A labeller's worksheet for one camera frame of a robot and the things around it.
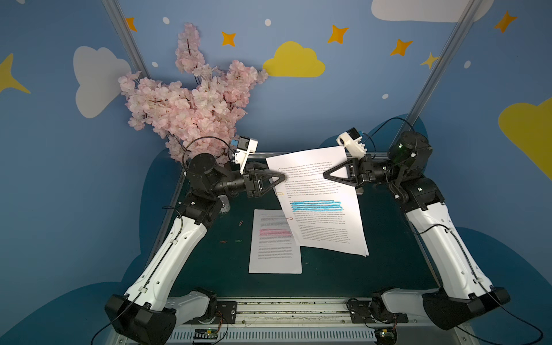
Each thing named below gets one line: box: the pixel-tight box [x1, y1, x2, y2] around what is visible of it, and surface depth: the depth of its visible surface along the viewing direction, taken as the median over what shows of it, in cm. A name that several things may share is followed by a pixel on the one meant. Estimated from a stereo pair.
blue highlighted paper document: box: [265, 147, 370, 258], surface depth 53 cm
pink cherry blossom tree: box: [117, 23, 269, 164], surface depth 65 cm
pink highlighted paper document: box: [248, 209, 303, 274], surface depth 90 cm
